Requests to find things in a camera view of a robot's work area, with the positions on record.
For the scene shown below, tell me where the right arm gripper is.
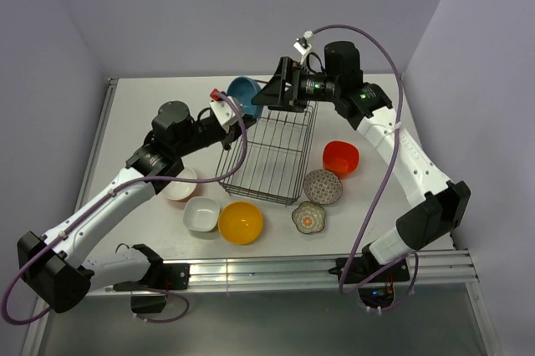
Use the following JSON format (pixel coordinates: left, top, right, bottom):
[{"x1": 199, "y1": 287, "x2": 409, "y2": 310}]
[{"x1": 252, "y1": 56, "x2": 340, "y2": 113}]

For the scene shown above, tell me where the blue ceramic bowl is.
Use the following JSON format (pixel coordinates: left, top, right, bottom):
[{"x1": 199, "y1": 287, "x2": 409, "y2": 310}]
[{"x1": 227, "y1": 76, "x2": 262, "y2": 119}]

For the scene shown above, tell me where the orange white round bowl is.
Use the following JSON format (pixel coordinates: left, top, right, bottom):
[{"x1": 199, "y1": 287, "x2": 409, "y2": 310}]
[{"x1": 161, "y1": 166, "x2": 197, "y2": 201}]

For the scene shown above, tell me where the white square bowl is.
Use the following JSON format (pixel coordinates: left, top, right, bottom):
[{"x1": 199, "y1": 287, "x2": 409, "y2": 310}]
[{"x1": 183, "y1": 196, "x2": 221, "y2": 232}]

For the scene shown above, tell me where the red orange square bowl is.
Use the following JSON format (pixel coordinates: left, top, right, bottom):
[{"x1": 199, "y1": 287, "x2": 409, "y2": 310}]
[{"x1": 322, "y1": 140, "x2": 360, "y2": 179}]

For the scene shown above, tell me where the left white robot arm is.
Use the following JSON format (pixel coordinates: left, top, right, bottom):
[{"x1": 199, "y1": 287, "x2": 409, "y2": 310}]
[{"x1": 17, "y1": 98, "x2": 257, "y2": 313}]

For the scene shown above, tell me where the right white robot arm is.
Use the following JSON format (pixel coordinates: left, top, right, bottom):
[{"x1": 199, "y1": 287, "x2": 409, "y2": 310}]
[{"x1": 251, "y1": 41, "x2": 471, "y2": 281}]

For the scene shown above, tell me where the flower shaped patterned dish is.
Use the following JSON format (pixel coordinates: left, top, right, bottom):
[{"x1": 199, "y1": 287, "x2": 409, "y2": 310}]
[{"x1": 292, "y1": 201, "x2": 326, "y2": 234}]

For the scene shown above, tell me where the yellow round bowl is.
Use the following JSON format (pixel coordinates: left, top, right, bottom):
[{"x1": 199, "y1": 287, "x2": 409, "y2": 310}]
[{"x1": 217, "y1": 201, "x2": 263, "y2": 245}]

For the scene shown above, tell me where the patterned round bowl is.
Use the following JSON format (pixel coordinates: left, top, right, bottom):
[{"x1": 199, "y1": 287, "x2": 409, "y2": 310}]
[{"x1": 303, "y1": 169, "x2": 343, "y2": 206}]

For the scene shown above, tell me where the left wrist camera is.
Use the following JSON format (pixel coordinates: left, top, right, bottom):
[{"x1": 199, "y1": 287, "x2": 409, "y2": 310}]
[{"x1": 210, "y1": 89, "x2": 244, "y2": 134}]

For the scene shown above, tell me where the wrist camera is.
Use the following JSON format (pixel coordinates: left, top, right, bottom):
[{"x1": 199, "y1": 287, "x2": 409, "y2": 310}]
[
  {"x1": 210, "y1": 89, "x2": 244, "y2": 134},
  {"x1": 293, "y1": 30, "x2": 314, "y2": 64}
]

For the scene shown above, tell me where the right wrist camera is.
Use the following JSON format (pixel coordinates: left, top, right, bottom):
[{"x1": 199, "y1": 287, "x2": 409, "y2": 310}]
[{"x1": 293, "y1": 30, "x2": 314, "y2": 64}]

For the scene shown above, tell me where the black wire dish rack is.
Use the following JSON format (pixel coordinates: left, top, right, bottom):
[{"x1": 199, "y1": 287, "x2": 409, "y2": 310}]
[{"x1": 219, "y1": 102, "x2": 318, "y2": 206}]

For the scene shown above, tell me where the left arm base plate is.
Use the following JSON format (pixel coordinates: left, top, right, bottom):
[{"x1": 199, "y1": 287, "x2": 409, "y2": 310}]
[{"x1": 113, "y1": 262, "x2": 191, "y2": 292}]

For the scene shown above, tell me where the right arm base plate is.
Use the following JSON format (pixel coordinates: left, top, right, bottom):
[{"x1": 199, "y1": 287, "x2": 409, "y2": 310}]
[{"x1": 328, "y1": 255, "x2": 410, "y2": 284}]

